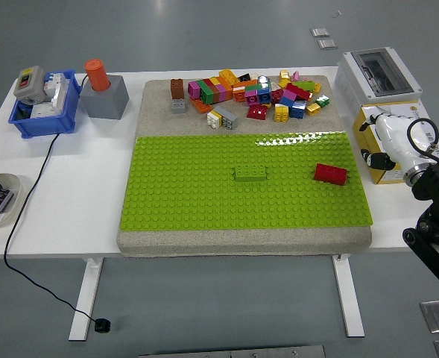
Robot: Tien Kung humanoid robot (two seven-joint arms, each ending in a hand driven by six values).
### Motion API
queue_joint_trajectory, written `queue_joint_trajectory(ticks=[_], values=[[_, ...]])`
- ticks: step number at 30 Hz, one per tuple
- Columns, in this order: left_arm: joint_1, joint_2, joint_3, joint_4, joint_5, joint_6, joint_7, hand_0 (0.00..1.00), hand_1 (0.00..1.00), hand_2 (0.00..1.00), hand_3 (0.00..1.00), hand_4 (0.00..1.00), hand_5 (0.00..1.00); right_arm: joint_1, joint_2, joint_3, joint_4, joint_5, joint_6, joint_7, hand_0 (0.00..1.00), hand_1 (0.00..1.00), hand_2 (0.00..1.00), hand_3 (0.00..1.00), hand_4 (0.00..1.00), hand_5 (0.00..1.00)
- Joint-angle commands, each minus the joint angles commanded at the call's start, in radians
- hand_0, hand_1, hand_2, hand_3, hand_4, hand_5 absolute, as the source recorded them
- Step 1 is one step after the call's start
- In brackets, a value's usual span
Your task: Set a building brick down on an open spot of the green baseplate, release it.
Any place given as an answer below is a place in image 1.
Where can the green studded baseplate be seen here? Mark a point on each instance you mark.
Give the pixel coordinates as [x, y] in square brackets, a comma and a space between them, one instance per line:
[189, 201]

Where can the blue magenta-topped brick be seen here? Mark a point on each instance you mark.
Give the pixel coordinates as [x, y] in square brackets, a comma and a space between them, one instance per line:
[289, 98]

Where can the white and yellow brick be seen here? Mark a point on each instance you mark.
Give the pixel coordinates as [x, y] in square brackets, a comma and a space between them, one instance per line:
[213, 119]

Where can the orange cylinder button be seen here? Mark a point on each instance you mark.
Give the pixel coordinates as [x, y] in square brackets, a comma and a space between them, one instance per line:
[97, 74]

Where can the yellow double brick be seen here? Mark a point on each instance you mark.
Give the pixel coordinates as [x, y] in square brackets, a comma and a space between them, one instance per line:
[281, 113]

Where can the brown and red brick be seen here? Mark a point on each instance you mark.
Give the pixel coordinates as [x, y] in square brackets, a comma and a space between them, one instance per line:
[215, 94]

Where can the long metal floor plate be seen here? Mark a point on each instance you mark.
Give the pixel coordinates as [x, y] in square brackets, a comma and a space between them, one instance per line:
[230, 351]

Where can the bright red long brick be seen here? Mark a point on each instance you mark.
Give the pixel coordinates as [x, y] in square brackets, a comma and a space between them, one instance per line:
[330, 174]

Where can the red sloped brick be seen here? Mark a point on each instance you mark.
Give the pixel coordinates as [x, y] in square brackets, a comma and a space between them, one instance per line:
[257, 112]

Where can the shiny blue brick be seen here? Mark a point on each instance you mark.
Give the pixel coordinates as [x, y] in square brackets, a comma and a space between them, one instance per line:
[298, 109]

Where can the orange long brick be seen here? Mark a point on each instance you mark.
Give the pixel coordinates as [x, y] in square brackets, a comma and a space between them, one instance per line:
[246, 84]

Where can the dark red square brick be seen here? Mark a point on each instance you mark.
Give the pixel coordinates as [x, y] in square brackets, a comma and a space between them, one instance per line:
[277, 96]

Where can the small floor debris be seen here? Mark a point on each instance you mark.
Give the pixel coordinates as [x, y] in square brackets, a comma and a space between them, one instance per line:
[337, 14]

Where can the flat orange brick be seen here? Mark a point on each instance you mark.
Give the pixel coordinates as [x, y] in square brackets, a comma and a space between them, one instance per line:
[202, 107]

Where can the lime brick with pink stud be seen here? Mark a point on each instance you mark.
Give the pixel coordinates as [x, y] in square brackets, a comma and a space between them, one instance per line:
[305, 84]

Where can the lime green long brick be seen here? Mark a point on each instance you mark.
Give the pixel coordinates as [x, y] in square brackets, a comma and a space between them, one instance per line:
[250, 173]

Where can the small grey brick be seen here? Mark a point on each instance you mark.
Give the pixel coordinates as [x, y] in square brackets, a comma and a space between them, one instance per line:
[178, 106]

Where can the grey-brown mat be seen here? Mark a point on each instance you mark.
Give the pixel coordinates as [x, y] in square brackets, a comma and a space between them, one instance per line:
[167, 123]

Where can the dark red long brick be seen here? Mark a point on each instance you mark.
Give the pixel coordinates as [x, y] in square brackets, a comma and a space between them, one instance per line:
[298, 91]

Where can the grey switch box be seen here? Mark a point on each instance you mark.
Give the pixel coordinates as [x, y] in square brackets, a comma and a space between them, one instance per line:
[29, 84]

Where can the orange tall brick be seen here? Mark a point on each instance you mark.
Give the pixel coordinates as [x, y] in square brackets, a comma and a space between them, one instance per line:
[229, 88]

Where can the brown tall brick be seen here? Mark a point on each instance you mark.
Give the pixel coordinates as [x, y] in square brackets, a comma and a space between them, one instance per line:
[176, 88]

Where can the white circuit breaker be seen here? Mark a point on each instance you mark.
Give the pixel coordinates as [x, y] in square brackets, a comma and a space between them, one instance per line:
[55, 89]

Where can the small orange brick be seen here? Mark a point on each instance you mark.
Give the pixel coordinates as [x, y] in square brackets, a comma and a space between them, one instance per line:
[239, 95]

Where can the blue plastic bin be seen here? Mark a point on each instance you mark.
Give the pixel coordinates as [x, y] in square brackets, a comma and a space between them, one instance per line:
[44, 127]

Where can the grey long brick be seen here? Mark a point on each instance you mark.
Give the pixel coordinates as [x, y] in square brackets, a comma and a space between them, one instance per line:
[228, 118]

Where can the black brick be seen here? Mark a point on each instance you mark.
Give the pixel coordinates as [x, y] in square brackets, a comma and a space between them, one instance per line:
[244, 78]

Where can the white table leg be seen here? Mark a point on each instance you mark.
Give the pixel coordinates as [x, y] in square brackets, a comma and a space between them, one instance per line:
[86, 298]
[349, 298]

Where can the small gold yellow brick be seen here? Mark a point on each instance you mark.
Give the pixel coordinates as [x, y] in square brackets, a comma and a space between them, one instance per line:
[313, 109]

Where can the purple circuit module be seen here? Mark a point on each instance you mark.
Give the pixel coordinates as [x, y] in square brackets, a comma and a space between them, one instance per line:
[2, 200]

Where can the yellow and white carton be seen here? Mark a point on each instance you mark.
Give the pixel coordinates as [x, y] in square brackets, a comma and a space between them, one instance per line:
[357, 138]

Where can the yellow long brick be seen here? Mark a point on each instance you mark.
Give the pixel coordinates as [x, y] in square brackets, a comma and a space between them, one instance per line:
[229, 76]

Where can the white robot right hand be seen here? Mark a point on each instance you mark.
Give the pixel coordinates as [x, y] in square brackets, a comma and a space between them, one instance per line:
[394, 138]

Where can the silver grey rounded brick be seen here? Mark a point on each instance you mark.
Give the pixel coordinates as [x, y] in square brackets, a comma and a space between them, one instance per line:
[264, 79]

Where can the magenta square brick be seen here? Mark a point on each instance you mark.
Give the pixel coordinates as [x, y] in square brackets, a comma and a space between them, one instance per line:
[252, 97]

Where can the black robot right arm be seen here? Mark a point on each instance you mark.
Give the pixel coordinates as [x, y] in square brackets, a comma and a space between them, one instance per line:
[435, 223]

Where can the blue square brick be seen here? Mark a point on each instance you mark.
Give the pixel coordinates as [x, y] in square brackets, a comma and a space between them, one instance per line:
[264, 96]

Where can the white electrical distribution box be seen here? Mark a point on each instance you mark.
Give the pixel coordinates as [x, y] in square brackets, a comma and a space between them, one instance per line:
[357, 85]

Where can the dark green brick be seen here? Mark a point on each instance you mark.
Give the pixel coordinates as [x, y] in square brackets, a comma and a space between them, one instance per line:
[205, 91]

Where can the grey button base block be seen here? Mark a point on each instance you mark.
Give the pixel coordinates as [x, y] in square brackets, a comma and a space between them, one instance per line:
[105, 100]

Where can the black plug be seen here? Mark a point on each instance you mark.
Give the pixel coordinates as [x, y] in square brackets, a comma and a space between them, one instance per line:
[103, 326]

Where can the green and white brick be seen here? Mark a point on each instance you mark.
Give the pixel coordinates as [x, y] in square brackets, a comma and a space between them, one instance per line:
[322, 100]

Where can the pink yellow-topped brick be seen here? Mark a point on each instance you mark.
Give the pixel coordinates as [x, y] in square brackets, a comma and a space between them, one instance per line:
[223, 93]

